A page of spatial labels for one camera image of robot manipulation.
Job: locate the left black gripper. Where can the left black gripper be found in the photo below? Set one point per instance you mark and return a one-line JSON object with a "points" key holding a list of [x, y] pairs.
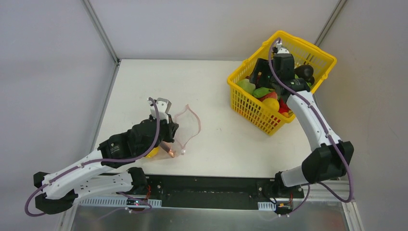
{"points": [[172, 132]]}

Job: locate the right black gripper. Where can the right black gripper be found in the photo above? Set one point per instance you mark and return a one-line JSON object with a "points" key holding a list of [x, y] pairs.
{"points": [[259, 74]]}

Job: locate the clear zip top bag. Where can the clear zip top bag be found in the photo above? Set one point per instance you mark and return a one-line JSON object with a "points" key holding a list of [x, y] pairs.
{"points": [[189, 127]]}

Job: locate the yellow toy lemon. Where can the yellow toy lemon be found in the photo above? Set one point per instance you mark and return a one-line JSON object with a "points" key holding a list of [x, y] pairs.
{"points": [[272, 104], [153, 152]]}

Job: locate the toy steak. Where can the toy steak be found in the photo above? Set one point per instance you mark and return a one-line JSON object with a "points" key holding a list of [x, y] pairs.
{"points": [[167, 148]]}

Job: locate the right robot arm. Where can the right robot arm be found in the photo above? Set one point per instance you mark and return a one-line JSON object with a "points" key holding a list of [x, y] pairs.
{"points": [[330, 155]]}

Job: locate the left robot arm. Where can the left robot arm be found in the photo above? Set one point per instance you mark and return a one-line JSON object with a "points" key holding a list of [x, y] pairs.
{"points": [[59, 191]]}

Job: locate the small green toy vegetable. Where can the small green toy vegetable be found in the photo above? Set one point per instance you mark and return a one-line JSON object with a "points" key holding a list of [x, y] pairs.
{"points": [[260, 92]]}

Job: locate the pale green toy cabbage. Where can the pale green toy cabbage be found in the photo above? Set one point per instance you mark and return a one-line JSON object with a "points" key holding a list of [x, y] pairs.
{"points": [[246, 85]]}

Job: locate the toy watermelon slice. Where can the toy watermelon slice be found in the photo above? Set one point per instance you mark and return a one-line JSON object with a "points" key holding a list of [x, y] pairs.
{"points": [[271, 94]]}

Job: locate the red toy tomato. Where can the red toy tomato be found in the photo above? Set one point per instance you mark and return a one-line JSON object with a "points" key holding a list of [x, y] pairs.
{"points": [[283, 107]]}

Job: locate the toy eggplant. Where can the toy eggplant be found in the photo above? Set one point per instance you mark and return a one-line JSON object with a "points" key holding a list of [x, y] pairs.
{"points": [[305, 72]]}

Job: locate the yellow plastic basket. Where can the yellow plastic basket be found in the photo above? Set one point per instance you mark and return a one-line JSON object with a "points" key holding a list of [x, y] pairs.
{"points": [[254, 110]]}

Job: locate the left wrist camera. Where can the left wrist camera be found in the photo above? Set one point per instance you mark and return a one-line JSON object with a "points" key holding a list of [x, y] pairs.
{"points": [[160, 108]]}

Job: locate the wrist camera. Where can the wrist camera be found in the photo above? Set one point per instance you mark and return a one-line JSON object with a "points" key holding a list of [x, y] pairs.
{"points": [[279, 48], [160, 108]]}

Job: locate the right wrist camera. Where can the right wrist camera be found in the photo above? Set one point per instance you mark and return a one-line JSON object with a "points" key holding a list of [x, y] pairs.
{"points": [[279, 48]]}

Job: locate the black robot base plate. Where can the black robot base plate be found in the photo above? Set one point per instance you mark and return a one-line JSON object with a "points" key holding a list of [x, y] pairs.
{"points": [[212, 192]]}

